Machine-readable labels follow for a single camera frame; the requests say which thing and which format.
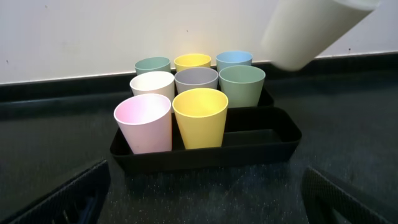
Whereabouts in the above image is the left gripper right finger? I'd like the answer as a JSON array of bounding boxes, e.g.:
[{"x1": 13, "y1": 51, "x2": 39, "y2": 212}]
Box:
[{"x1": 301, "y1": 166, "x2": 393, "y2": 224}]

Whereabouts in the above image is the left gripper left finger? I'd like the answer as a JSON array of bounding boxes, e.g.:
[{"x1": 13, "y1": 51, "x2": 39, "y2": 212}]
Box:
[{"x1": 0, "y1": 159, "x2": 112, "y2": 224}]

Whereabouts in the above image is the pale yellow cup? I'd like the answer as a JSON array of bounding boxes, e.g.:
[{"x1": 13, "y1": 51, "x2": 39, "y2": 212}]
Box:
[{"x1": 259, "y1": 0, "x2": 382, "y2": 72}]

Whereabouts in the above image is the black tray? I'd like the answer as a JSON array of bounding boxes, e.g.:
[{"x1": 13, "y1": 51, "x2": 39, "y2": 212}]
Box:
[{"x1": 109, "y1": 67, "x2": 303, "y2": 174}]

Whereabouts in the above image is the pink cup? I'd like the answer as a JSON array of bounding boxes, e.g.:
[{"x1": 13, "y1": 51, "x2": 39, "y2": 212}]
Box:
[{"x1": 113, "y1": 93, "x2": 173, "y2": 155}]

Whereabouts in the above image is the green cup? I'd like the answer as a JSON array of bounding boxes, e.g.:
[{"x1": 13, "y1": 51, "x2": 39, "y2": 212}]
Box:
[
  {"x1": 218, "y1": 65, "x2": 266, "y2": 109},
  {"x1": 134, "y1": 56, "x2": 172, "y2": 76}
]

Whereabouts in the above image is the white cup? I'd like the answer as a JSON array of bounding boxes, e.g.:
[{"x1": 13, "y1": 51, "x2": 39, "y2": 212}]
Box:
[{"x1": 129, "y1": 70, "x2": 175, "y2": 113}]

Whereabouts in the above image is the blue cup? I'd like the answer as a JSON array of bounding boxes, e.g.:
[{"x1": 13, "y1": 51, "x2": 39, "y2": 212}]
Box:
[{"x1": 215, "y1": 50, "x2": 254, "y2": 73}]

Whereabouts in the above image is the grey cup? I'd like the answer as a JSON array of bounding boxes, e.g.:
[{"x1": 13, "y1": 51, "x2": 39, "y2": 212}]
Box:
[{"x1": 174, "y1": 67, "x2": 220, "y2": 95}]

